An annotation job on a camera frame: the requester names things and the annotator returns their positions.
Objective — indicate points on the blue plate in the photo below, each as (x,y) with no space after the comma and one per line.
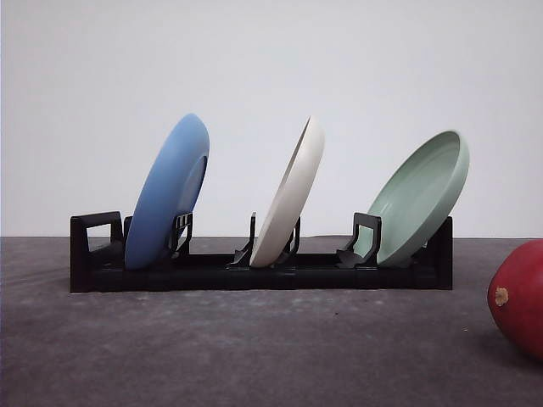
(171,187)

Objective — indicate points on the red pomegranate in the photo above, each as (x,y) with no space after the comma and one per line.
(515,301)

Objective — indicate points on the green plate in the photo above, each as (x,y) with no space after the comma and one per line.
(415,202)

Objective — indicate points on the black dish rack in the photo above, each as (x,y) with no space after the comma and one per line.
(98,256)

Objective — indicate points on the white plate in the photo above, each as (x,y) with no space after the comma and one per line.
(282,219)

